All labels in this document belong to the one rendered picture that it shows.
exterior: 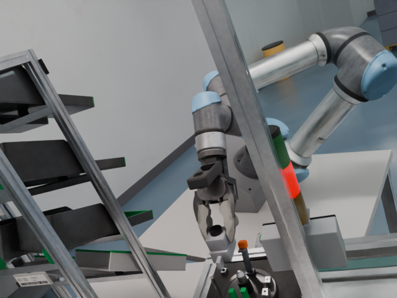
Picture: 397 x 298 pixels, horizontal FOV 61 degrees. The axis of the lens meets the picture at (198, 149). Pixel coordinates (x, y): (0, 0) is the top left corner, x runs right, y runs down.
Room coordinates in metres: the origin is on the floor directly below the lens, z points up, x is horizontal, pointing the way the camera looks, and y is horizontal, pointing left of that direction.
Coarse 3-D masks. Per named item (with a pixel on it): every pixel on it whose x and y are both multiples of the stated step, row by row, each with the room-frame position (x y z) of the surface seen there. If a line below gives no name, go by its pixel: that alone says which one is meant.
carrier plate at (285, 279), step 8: (224, 264) 0.78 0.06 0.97; (232, 264) 0.77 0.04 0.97; (240, 264) 0.75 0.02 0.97; (256, 264) 0.73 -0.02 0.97; (264, 264) 0.72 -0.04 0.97; (216, 272) 0.76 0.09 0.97; (232, 272) 0.74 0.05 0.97; (272, 272) 0.68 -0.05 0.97; (280, 272) 0.67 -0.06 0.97; (288, 272) 0.66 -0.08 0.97; (216, 280) 0.73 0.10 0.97; (224, 280) 0.72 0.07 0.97; (280, 280) 0.64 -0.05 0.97; (288, 280) 0.63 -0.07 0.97; (296, 280) 0.62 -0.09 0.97; (280, 288) 0.62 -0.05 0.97; (288, 288) 0.61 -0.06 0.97; (296, 288) 0.60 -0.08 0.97; (208, 296) 0.69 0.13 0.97; (216, 296) 0.68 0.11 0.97; (280, 296) 0.60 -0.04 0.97; (288, 296) 0.59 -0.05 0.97; (296, 296) 0.58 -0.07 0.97
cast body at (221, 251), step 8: (216, 232) 0.63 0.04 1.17; (224, 232) 0.63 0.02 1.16; (208, 240) 0.63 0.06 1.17; (216, 240) 0.62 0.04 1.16; (224, 240) 0.61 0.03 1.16; (216, 248) 0.62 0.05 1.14; (224, 248) 0.61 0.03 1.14; (232, 248) 0.63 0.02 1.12; (216, 256) 0.62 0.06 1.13; (224, 256) 0.61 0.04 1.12; (232, 256) 0.62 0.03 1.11; (216, 264) 0.60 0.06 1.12
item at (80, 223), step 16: (64, 208) 0.76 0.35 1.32; (80, 208) 0.65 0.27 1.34; (96, 208) 0.68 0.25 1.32; (64, 224) 0.61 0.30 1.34; (80, 224) 0.64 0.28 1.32; (96, 224) 0.66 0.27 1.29; (112, 224) 0.69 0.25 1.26; (32, 240) 0.63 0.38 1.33; (64, 240) 0.60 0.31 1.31; (80, 240) 0.62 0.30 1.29
